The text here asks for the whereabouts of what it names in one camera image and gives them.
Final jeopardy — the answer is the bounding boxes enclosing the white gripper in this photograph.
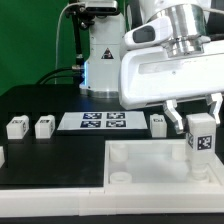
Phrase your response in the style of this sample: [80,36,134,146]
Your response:
[119,40,224,134]

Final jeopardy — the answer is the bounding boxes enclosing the black cables at base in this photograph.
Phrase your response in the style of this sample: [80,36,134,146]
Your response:
[35,65,84,86]

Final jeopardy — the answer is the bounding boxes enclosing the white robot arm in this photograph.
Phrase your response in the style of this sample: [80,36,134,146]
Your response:
[80,0,224,133]

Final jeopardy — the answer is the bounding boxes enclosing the white cable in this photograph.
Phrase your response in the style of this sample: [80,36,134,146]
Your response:
[54,1,73,84]

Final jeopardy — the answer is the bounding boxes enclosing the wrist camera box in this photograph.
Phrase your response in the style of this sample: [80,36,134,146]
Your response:
[123,16,173,50]

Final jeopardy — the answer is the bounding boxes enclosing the white block left edge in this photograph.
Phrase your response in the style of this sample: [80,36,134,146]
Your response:
[0,146,5,168]

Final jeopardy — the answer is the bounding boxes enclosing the white sheet with tags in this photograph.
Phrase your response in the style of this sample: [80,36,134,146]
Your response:
[58,111,147,131]

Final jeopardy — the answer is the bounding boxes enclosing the white square tabletop part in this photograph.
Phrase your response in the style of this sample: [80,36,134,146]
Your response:
[104,139,224,195]

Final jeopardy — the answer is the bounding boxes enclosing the white front fence bar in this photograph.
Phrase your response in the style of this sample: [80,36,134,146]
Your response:
[0,189,224,218]

